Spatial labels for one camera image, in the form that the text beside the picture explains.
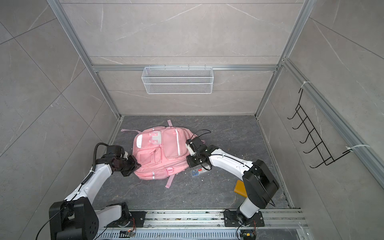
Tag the pink student backpack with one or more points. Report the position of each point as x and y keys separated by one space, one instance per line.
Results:
x=162 y=152

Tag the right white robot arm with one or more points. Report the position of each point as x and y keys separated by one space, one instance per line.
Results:
x=260 y=184

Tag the white wire mesh basket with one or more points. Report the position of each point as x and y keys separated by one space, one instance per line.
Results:
x=178 y=80

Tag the black wire hook rack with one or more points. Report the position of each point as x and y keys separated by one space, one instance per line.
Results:
x=313 y=136

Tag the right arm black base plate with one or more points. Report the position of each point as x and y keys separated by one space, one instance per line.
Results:
x=237 y=219

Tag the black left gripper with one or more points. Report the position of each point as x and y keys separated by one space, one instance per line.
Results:
x=134 y=164

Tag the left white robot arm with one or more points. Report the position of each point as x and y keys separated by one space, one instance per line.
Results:
x=75 y=218

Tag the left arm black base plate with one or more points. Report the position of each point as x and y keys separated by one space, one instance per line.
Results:
x=134 y=219

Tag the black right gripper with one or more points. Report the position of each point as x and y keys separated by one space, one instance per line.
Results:
x=191 y=164

